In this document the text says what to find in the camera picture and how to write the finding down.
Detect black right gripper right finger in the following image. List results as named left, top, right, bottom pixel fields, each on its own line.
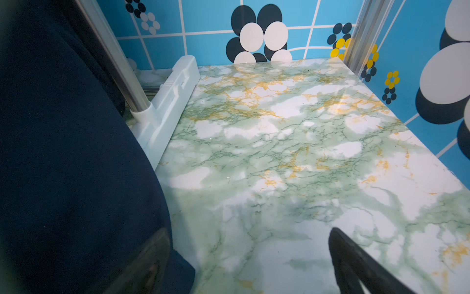
left=328, top=227, right=414, bottom=294

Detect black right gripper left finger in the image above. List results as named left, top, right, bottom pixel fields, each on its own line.
left=87, top=228, right=171, bottom=294

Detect navy blue shorts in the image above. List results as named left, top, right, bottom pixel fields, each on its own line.
left=1, top=1, right=195, bottom=294

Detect white metal clothes rack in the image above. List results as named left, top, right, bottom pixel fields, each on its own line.
left=71, top=1, right=200, bottom=168

